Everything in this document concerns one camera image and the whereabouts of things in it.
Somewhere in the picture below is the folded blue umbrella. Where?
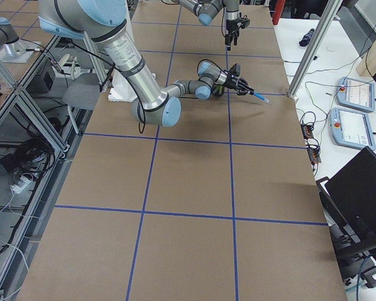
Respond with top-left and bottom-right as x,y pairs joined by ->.
298,28 -> 315,47

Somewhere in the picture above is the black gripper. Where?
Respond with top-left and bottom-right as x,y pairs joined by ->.
224,11 -> 249,46
224,77 -> 254,95

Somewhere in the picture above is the far teach pendant tablet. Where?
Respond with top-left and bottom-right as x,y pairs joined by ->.
337,77 -> 375,113

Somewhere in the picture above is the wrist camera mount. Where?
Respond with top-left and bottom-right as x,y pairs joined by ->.
229,63 -> 241,77

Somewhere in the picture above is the black laptop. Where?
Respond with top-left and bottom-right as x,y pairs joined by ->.
323,147 -> 376,260

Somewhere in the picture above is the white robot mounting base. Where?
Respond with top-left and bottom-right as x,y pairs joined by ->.
107,72 -> 157,103

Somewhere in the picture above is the near teach pendant tablet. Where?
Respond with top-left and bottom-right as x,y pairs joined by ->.
330,108 -> 376,151

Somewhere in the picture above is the aluminium frame post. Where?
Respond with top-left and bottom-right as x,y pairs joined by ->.
286,0 -> 343,98

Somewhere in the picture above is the black mesh pen cup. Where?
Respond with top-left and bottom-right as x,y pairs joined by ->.
212,85 -> 225,97

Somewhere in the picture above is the grey office chair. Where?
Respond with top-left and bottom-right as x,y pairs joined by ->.
62,56 -> 101,136

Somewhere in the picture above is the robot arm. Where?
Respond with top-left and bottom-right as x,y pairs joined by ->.
39,0 -> 254,127
172,0 -> 250,51

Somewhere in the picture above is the blue highlighter pen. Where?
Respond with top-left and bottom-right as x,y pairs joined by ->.
252,92 -> 269,103

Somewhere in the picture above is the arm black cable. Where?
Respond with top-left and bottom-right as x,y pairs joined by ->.
71,40 -> 182,135

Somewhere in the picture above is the teach pendant tablet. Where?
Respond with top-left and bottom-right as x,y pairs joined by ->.
337,77 -> 375,113
330,108 -> 376,151

